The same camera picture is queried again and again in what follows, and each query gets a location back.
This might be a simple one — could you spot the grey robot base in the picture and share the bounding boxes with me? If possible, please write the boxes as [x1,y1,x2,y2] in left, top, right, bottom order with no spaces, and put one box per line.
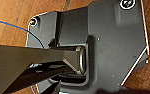
[25,0,149,94]

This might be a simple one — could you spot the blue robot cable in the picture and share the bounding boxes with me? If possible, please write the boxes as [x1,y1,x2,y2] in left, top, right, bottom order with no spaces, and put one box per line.
[0,19,47,51]

